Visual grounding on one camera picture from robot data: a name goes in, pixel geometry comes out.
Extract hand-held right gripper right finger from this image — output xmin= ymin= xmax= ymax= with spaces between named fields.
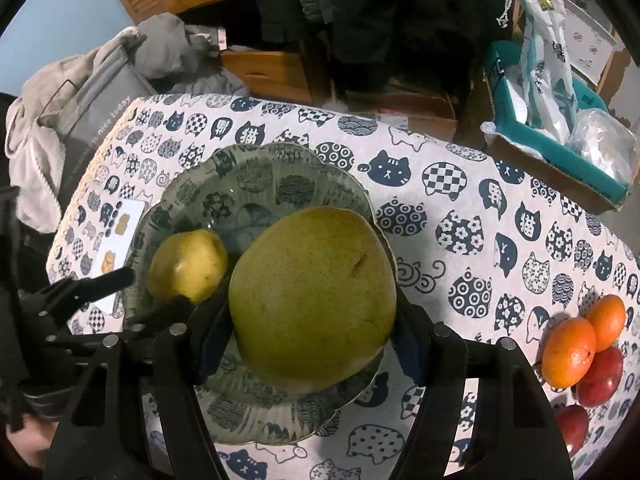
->
xmin=390 ymin=297 xmax=577 ymax=480

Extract beige towel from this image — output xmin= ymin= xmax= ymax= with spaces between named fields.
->
xmin=5 ymin=27 xmax=147 ymax=234

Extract cat print tablecloth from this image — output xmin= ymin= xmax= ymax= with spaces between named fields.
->
xmin=45 ymin=92 xmax=640 ymax=480

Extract grey garment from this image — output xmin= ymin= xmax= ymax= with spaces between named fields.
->
xmin=134 ymin=12 xmax=251 ymax=99

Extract white printed plastic bag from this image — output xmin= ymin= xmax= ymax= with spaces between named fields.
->
xmin=510 ymin=0 xmax=582 ymax=144

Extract large green pomelo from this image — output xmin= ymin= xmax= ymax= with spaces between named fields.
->
xmin=228 ymin=206 xmax=399 ymax=395

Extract small pink white tag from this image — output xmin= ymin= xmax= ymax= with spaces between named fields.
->
xmin=202 ymin=30 xmax=229 ymax=54

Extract clear plastic bag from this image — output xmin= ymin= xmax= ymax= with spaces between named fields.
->
xmin=565 ymin=108 xmax=640 ymax=187

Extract orange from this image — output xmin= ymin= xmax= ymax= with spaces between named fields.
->
xmin=585 ymin=294 xmax=627 ymax=352
xmin=542 ymin=317 xmax=597 ymax=390

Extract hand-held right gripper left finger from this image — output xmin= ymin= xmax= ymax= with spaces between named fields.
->
xmin=42 ymin=292 xmax=238 ymax=480

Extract dark hanging jackets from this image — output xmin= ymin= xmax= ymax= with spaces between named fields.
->
xmin=245 ymin=0 xmax=517 ymax=102

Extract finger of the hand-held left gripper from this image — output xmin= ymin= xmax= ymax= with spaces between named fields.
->
xmin=35 ymin=266 xmax=136 ymax=322
xmin=122 ymin=296 xmax=197 ymax=335

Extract teal cardboard box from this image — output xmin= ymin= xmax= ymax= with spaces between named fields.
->
xmin=481 ymin=40 xmax=634 ymax=214

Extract yellow lemon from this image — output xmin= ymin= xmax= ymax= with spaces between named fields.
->
xmin=147 ymin=229 xmax=230 ymax=304

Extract silver chain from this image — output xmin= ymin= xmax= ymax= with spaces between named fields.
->
xmin=495 ymin=0 xmax=517 ymax=29

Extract white phone with cat stickers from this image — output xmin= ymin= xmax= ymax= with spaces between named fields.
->
xmin=92 ymin=200 xmax=149 ymax=319

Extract patterned ceramic bowl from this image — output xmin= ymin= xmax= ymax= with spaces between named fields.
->
xmin=122 ymin=142 xmax=399 ymax=447

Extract wooden drawer unit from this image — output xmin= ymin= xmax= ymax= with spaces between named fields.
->
xmin=219 ymin=42 xmax=332 ymax=107

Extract brown cardboard box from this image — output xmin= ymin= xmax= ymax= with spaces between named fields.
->
xmin=345 ymin=89 xmax=462 ymax=147

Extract red pomegranate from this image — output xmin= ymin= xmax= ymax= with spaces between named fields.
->
xmin=555 ymin=404 xmax=590 ymax=459
xmin=575 ymin=346 xmax=625 ymax=409

